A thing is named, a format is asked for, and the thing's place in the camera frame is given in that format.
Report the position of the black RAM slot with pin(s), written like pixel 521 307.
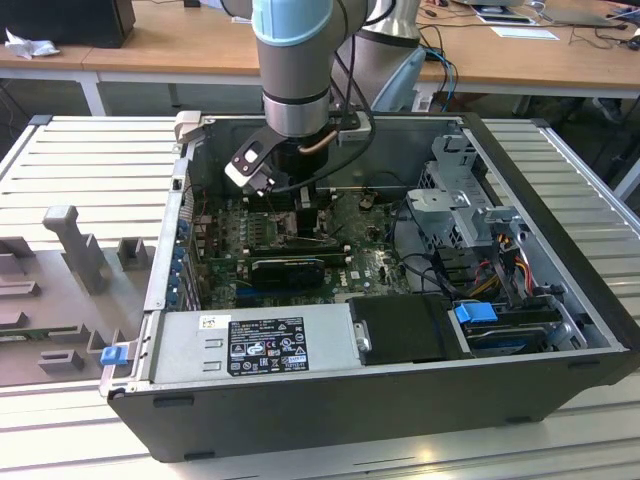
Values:
pixel 327 194
pixel 280 248
pixel 335 260
pixel 285 206

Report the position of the green RAM stick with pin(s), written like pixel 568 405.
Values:
pixel 30 334

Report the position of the blue disk carrier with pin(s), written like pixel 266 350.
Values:
pixel 475 312

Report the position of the pale blue teach pendant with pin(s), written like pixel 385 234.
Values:
pixel 400 85

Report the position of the grey parts rack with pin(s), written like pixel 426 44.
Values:
pixel 50 280

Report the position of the CPU socket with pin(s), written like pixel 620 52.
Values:
pixel 286 225

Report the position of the silver power supply with label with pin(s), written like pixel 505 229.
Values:
pixel 190 345

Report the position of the grey laptop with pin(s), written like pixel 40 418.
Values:
pixel 580 12

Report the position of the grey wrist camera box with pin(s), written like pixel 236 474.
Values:
pixel 350 134

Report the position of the black graphics card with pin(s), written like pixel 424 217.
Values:
pixel 285 272

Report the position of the wooden desk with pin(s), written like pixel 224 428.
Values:
pixel 175 35

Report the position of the black PC case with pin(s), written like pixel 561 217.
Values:
pixel 350 415

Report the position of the black plastic shroud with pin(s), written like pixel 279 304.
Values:
pixel 400 330

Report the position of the blue plastic case clip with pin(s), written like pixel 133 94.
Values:
pixel 112 357

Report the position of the crumpled white paper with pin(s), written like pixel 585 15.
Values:
pixel 30 47

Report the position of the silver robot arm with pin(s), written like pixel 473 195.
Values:
pixel 292 75

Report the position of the metal drive cage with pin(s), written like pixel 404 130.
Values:
pixel 450 210

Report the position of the green motherboard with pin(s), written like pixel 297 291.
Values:
pixel 365 260

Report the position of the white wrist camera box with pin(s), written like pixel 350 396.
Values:
pixel 239 172

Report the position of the hard disk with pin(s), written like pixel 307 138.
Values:
pixel 505 340

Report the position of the black box on desk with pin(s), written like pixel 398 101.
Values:
pixel 65 20

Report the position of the grey case latch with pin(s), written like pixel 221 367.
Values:
pixel 187 127

